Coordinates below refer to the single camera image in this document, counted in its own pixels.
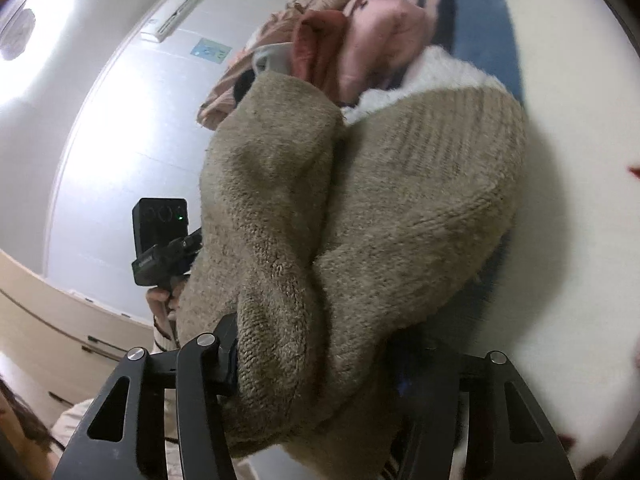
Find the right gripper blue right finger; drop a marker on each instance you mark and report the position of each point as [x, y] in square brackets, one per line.
[448, 397]

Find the brown fuzzy sweater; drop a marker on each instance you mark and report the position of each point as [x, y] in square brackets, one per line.
[327, 230]

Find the black left gripper camera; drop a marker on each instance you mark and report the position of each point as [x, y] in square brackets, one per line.
[158, 221]

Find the white air conditioner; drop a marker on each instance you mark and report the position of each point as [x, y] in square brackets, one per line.
[162, 23]

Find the grey-blue folded garment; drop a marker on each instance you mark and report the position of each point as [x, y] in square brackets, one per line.
[273, 58]

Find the wooden drawer cabinet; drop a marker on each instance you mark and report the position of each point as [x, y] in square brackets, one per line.
[57, 348]

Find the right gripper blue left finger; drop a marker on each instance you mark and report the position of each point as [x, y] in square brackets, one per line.
[165, 399]

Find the dark red folded garment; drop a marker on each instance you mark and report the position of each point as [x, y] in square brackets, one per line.
[316, 43]

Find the person's left hand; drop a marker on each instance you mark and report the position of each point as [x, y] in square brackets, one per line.
[164, 304]

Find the pink striped crumpled duvet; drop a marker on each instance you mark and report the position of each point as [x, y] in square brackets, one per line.
[276, 30]

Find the pink folded garment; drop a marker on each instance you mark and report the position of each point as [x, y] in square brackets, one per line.
[384, 36]

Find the ceiling lamp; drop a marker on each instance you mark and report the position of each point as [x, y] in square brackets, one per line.
[15, 37]

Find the blue wall poster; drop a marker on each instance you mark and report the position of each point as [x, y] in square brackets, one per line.
[210, 50]

